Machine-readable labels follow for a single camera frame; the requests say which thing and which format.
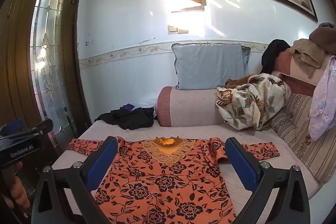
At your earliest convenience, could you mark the dark brown cloth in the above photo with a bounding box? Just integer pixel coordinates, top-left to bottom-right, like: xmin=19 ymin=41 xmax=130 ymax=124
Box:
xmin=309 ymin=22 xmax=336 ymax=54

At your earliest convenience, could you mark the grey-blue pillow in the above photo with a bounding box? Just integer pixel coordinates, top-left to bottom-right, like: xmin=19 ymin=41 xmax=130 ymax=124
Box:
xmin=171 ymin=43 xmax=251 ymax=90

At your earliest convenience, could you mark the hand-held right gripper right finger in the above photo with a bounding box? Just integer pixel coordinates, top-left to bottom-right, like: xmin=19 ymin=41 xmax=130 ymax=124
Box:
xmin=225 ymin=137 xmax=311 ymax=224

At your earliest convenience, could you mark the wooden door with leaded glass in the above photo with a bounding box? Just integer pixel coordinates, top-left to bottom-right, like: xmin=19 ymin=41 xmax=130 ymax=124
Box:
xmin=0 ymin=0 xmax=92 ymax=188

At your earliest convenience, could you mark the pink sofa armrest bolster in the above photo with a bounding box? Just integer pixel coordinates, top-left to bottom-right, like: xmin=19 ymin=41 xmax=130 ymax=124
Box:
xmin=157 ymin=86 xmax=237 ymax=127

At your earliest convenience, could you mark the orange floral shirt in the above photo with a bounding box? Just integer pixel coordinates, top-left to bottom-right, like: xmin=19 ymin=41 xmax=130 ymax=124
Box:
xmin=66 ymin=136 xmax=280 ymax=224

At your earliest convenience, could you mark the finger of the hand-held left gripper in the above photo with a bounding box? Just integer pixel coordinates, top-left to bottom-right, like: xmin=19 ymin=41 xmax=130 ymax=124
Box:
xmin=0 ymin=118 xmax=54 ymax=141
xmin=0 ymin=119 xmax=24 ymax=134

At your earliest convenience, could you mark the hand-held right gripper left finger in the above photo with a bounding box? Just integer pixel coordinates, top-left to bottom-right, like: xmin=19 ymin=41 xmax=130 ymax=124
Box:
xmin=31 ymin=136 xmax=119 ymax=224

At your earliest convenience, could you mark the black cloth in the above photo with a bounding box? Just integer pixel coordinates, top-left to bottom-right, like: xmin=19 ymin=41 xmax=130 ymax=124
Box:
xmin=94 ymin=106 xmax=155 ymax=130

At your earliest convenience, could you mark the black garment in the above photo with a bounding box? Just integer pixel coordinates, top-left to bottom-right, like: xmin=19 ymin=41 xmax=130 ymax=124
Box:
xmin=261 ymin=39 xmax=290 ymax=74

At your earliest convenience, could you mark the person's left hand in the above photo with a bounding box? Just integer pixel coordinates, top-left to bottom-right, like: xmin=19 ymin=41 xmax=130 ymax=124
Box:
xmin=9 ymin=161 xmax=31 ymax=212

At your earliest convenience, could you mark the cream floral blanket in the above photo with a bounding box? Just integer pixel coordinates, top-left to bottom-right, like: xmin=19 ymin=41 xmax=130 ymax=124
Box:
xmin=216 ymin=73 xmax=292 ymax=131

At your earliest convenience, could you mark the wall light switch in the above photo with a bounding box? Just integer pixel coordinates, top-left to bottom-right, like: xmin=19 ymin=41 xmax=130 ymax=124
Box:
xmin=168 ymin=25 xmax=189 ymax=35

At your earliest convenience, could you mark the beige towel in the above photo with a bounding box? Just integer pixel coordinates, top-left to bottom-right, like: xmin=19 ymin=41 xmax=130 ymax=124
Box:
xmin=289 ymin=39 xmax=326 ymax=79

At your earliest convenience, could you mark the pink floral cloth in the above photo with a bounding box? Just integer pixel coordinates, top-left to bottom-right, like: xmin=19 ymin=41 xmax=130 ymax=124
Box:
xmin=308 ymin=55 xmax=336 ymax=142

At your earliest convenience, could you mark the clear plastic bag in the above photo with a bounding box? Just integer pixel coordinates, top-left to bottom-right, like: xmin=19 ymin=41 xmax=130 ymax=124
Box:
xmin=136 ymin=98 xmax=159 ymax=119

